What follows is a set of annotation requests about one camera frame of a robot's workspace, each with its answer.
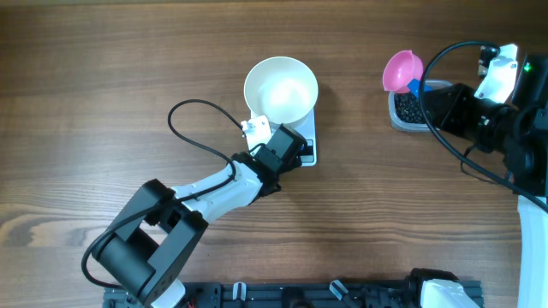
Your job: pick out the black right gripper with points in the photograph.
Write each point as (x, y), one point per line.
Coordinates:
(434, 105)

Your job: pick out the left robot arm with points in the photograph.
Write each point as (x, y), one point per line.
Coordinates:
(151, 239)

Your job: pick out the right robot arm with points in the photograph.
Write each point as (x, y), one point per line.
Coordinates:
(528, 174)

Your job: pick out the white plastic bowl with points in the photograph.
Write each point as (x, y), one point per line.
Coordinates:
(281, 88)

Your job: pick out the pink scoop with blue handle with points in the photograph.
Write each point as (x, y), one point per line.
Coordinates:
(402, 73)

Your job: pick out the clear container of black beans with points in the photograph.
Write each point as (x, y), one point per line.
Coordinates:
(405, 112)

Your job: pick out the white digital kitchen scale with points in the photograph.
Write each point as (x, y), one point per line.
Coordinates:
(306, 128)

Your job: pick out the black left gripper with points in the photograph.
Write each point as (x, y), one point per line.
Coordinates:
(297, 151)

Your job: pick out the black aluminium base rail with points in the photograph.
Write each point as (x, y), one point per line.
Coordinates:
(217, 295)

